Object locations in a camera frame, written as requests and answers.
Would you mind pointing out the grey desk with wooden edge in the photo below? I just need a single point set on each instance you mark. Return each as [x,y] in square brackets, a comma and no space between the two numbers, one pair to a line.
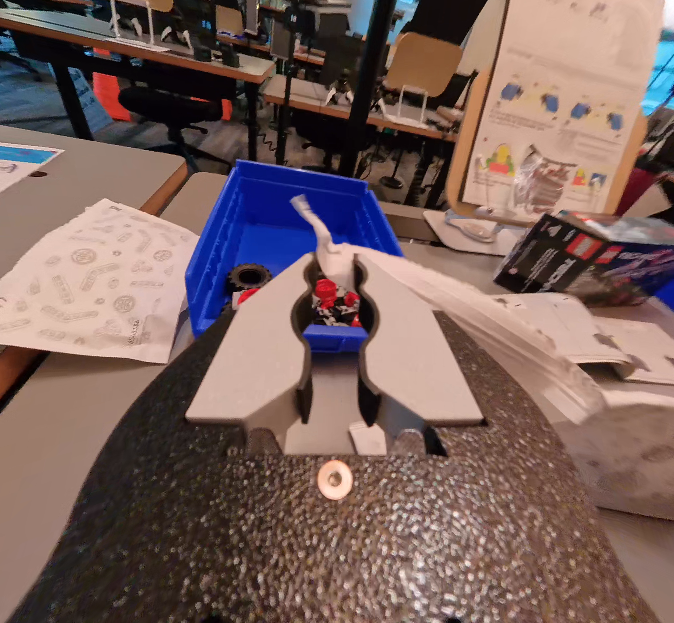
[105,170]

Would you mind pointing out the red toy piece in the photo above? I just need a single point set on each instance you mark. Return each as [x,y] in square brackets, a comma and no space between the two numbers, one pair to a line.
[247,295]

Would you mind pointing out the long wooden-edged desk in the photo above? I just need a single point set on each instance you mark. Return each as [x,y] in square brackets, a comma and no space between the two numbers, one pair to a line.
[52,26]

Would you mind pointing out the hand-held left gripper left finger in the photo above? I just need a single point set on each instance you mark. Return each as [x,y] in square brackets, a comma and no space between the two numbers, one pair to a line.
[247,354]

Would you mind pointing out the black vertical pole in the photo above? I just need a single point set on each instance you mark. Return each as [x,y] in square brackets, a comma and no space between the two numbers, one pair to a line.
[371,54]

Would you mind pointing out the torn white paper pieces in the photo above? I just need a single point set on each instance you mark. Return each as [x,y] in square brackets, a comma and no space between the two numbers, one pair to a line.
[632,338]

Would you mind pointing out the black tripod with camera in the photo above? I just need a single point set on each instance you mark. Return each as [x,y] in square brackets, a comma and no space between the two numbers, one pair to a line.
[287,107]

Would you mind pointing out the pile of small toy pieces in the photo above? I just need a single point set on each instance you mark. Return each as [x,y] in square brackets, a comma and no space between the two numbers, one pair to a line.
[326,292]

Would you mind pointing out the clear bag of toy parts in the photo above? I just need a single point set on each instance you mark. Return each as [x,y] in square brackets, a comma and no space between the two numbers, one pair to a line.
[545,183]

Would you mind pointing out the black toy set box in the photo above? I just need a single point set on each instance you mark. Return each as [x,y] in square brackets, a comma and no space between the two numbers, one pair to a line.
[558,259]

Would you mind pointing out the blue plastic bin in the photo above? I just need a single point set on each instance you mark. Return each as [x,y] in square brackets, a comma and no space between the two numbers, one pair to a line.
[263,233]

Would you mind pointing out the black toy tire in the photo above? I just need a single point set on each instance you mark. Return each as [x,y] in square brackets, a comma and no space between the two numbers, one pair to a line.
[235,278]

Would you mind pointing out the instruction poster board on stand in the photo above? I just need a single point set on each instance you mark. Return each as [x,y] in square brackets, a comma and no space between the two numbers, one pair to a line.
[568,54]

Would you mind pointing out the black fabric panel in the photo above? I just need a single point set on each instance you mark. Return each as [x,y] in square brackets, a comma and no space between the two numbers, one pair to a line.
[447,6]

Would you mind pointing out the printed white paper bag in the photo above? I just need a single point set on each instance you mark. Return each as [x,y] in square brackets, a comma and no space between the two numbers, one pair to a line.
[95,275]

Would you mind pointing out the white sheet with blue print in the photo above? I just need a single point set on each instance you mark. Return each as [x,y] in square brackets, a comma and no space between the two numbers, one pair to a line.
[21,159]

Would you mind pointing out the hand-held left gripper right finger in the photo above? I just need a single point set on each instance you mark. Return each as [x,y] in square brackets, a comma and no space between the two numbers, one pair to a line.
[416,365]

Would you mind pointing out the torn white paper bag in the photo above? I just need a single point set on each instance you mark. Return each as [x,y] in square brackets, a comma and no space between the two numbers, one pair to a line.
[474,317]

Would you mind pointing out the black office chair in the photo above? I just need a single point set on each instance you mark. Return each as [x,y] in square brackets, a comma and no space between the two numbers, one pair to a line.
[168,104]

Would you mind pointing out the orange plastic object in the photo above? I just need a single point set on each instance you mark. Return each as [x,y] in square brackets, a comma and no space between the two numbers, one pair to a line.
[110,96]

